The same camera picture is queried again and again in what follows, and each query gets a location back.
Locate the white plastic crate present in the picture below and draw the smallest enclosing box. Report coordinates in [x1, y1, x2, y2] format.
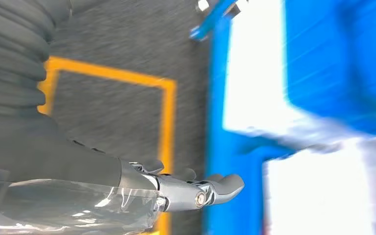
[222, 0, 305, 135]
[264, 139, 376, 235]

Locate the blue metal shelf rack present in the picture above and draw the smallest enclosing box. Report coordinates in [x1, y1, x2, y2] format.
[189, 0, 376, 235]

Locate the yellow floor tape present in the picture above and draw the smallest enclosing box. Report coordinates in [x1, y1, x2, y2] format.
[37, 55, 177, 235]

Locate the blue plastic crate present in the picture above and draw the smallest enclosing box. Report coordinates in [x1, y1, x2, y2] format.
[285, 0, 376, 135]

